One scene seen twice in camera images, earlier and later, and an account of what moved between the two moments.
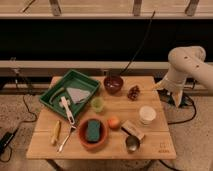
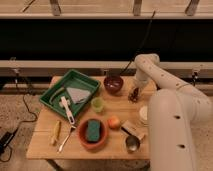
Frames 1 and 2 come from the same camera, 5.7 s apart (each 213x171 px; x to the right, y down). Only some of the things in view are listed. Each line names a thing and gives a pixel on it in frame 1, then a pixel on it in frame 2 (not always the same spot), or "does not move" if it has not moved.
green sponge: [93, 130] does not move
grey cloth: [78, 95] does not move
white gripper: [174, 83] → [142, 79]
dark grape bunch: [133, 93] does not move
